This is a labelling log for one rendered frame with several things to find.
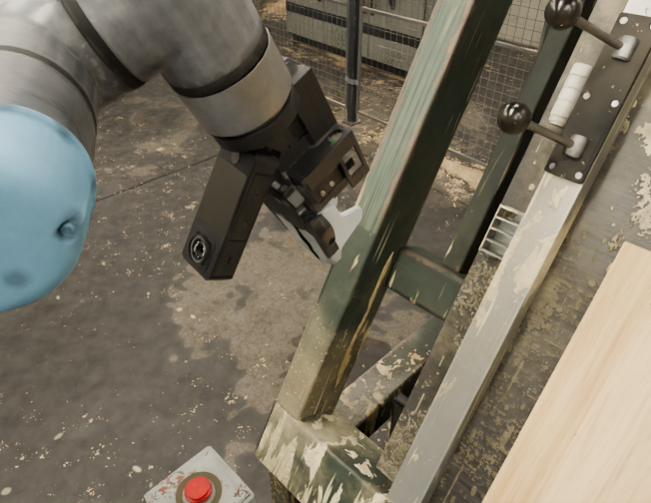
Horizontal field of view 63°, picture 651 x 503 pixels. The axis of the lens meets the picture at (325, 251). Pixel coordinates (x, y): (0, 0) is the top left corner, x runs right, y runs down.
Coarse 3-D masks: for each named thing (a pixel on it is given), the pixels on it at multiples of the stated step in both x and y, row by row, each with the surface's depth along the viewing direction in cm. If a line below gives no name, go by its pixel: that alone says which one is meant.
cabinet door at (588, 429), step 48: (624, 288) 65; (576, 336) 68; (624, 336) 64; (576, 384) 68; (624, 384) 65; (528, 432) 71; (576, 432) 67; (624, 432) 64; (528, 480) 71; (576, 480) 68; (624, 480) 64
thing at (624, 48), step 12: (552, 0) 57; (564, 0) 57; (576, 0) 57; (552, 12) 57; (564, 12) 57; (576, 12) 57; (552, 24) 58; (564, 24) 57; (576, 24) 59; (588, 24) 59; (600, 36) 60; (612, 36) 61; (624, 36) 62; (624, 48) 62; (624, 60) 62
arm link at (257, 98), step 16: (272, 48) 35; (256, 64) 41; (272, 64) 35; (240, 80) 34; (256, 80) 34; (272, 80) 35; (288, 80) 37; (208, 96) 34; (224, 96) 34; (240, 96) 34; (256, 96) 35; (272, 96) 36; (288, 96) 37; (192, 112) 37; (208, 112) 35; (224, 112) 35; (240, 112) 35; (256, 112) 36; (272, 112) 36; (208, 128) 37; (224, 128) 36; (240, 128) 36; (256, 128) 37
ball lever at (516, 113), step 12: (504, 108) 60; (516, 108) 59; (528, 108) 60; (504, 120) 60; (516, 120) 59; (528, 120) 60; (504, 132) 61; (516, 132) 61; (540, 132) 63; (552, 132) 63; (564, 144) 64; (576, 144) 64; (576, 156) 65
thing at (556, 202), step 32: (640, 0) 63; (544, 192) 69; (576, 192) 66; (544, 224) 68; (512, 256) 71; (544, 256) 68; (512, 288) 71; (480, 320) 73; (512, 320) 71; (480, 352) 73; (448, 384) 76; (480, 384) 73; (448, 416) 76; (416, 448) 79; (448, 448) 76; (416, 480) 79
